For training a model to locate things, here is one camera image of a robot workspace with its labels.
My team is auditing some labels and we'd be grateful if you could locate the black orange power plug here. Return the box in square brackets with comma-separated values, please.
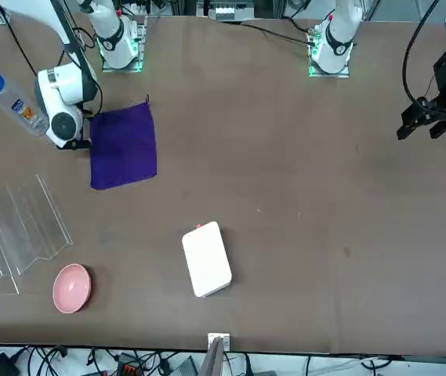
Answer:
[115, 353, 142, 374]

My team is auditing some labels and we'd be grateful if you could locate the clear bottle blue cap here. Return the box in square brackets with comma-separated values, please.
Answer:
[0, 68, 50, 137]

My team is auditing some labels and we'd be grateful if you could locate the thin black table cable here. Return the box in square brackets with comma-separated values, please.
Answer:
[240, 21, 316, 44]

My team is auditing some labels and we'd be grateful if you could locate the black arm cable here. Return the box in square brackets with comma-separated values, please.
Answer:
[56, 0, 104, 117]
[401, 0, 443, 105]

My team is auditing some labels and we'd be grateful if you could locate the clear acrylic stepped rack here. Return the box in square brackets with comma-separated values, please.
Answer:
[0, 174, 74, 295]

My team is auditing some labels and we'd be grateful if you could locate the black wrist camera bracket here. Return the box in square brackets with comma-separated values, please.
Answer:
[56, 136, 92, 152]

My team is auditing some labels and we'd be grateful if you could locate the white post foot bracket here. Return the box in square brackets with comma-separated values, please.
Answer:
[207, 332, 232, 351]

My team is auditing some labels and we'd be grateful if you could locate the pink bowl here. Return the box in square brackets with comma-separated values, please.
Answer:
[53, 263, 92, 314]

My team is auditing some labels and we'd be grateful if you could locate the white power strip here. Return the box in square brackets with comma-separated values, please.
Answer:
[213, 5, 236, 21]

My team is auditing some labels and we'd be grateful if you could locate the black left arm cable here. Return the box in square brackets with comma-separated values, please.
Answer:
[401, 0, 443, 105]

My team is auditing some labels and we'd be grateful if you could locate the white three-drawer box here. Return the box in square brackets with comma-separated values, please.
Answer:
[181, 221, 234, 298]

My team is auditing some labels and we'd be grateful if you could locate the purple towel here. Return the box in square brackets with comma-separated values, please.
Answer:
[89, 93, 158, 192]

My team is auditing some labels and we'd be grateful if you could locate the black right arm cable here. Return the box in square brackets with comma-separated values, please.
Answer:
[56, 0, 104, 117]

